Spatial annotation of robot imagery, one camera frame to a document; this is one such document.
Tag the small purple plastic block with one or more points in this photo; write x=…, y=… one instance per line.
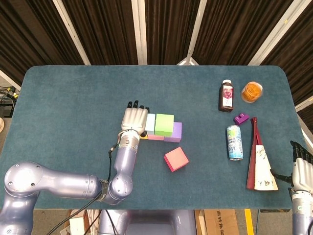
x=240, y=120

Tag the grey-purple robot torso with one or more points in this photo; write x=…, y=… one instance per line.
x=151, y=225

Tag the brown cardboard box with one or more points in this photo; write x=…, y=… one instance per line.
x=220, y=222

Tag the yellow foam cube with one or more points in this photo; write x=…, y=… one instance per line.
x=144, y=138

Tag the pale pink foam cube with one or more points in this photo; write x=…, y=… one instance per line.
x=156, y=137

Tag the white frame post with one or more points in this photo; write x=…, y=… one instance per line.
x=276, y=31
x=305, y=104
x=71, y=31
x=195, y=31
x=7, y=79
x=139, y=31

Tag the red folding paper fan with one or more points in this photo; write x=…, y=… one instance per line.
x=259, y=161

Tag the green foam cube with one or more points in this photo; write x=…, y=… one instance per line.
x=163, y=124

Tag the blue drink can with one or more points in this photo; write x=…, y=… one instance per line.
x=234, y=143

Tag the teal table mat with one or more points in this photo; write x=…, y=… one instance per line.
x=73, y=85

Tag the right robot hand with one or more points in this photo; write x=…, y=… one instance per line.
x=303, y=176

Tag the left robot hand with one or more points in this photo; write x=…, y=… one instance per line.
x=134, y=120

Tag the light blue foam cube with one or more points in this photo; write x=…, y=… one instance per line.
x=150, y=122

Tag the dark brown curtain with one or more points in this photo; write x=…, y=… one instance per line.
x=110, y=29

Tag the dark juice bottle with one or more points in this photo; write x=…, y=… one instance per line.
x=226, y=96

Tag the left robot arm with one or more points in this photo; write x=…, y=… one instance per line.
x=73, y=183

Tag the orange snack cup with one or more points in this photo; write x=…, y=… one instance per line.
x=252, y=92

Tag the white cardboard box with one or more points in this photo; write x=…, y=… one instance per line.
x=77, y=222

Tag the red foam cube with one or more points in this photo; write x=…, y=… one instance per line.
x=176, y=159

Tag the purple foam cube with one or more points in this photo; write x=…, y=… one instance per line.
x=176, y=133

